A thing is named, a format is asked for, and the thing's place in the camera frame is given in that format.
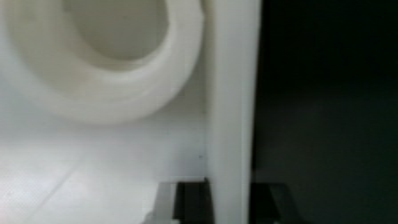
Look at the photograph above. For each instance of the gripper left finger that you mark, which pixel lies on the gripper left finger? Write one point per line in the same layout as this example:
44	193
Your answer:
183	204

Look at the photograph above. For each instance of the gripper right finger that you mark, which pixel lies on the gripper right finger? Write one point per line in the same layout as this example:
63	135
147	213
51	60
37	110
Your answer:
271	208

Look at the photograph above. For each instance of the white square tabletop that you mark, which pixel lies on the white square tabletop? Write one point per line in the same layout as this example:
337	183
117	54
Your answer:
126	103

